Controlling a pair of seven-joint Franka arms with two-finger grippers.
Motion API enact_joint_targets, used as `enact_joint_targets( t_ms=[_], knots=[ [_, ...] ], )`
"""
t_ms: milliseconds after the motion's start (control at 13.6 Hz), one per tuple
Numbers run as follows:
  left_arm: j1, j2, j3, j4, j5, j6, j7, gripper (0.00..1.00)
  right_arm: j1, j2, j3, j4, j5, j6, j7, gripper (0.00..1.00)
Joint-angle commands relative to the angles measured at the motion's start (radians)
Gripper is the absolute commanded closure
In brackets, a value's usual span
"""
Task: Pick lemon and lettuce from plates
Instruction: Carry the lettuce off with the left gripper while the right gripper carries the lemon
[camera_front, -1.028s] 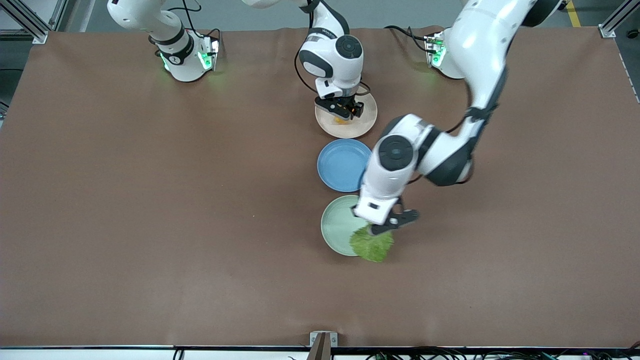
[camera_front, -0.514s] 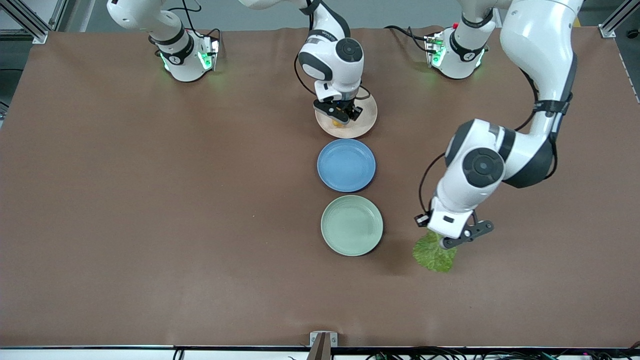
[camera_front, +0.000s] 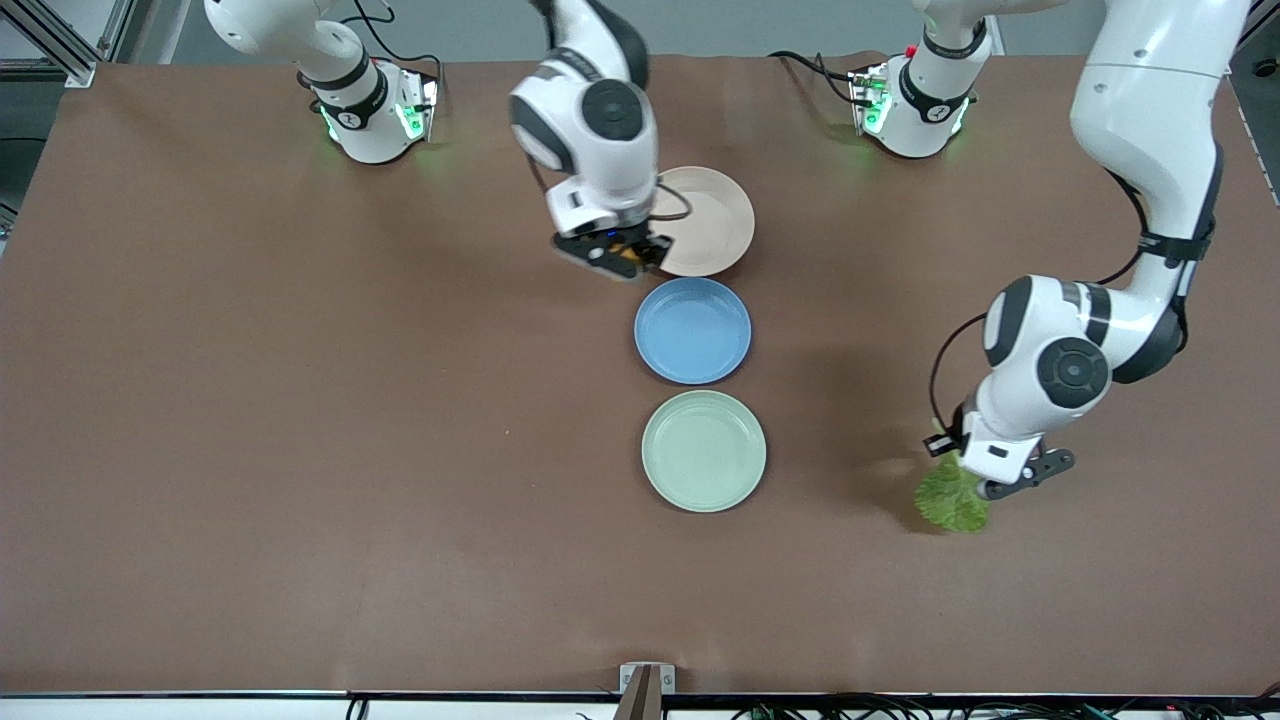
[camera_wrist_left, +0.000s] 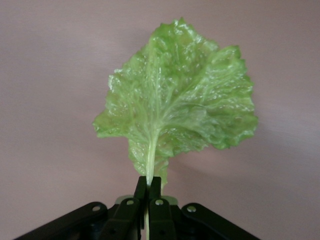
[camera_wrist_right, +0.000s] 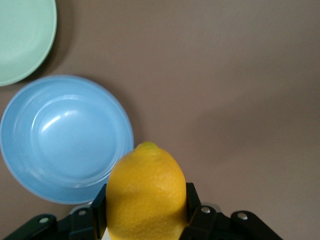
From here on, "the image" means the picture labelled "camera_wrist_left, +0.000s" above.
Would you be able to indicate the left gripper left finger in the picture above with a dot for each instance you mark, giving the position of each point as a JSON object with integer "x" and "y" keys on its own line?
{"x": 125, "y": 217}

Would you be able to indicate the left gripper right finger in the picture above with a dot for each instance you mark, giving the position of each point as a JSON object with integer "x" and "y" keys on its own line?
{"x": 162, "y": 220}

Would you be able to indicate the green lettuce leaf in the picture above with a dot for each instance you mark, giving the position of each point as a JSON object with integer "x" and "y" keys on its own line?
{"x": 175, "y": 100}

